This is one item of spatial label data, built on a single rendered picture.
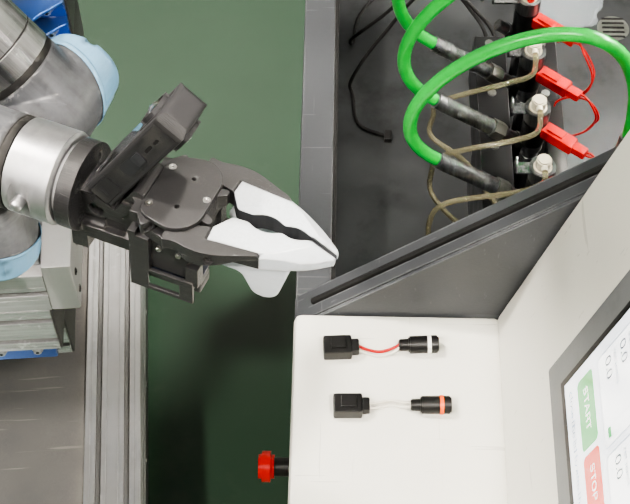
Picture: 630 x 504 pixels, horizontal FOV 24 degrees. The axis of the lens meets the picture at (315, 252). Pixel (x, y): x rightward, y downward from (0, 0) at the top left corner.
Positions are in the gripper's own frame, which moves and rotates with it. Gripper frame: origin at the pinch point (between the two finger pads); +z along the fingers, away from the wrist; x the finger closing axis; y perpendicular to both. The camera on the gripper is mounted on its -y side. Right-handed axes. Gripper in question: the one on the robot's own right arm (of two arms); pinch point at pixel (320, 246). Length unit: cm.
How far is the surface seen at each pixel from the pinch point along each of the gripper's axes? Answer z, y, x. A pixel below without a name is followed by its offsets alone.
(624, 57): 14.5, 11.2, -42.9
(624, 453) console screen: 25.6, 19.9, -5.9
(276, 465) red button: -9, 63, -19
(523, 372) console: 14.7, 38.4, -24.4
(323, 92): -20, 43, -58
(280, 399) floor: -29, 137, -75
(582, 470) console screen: 23.0, 27.8, -8.3
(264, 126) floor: -56, 129, -131
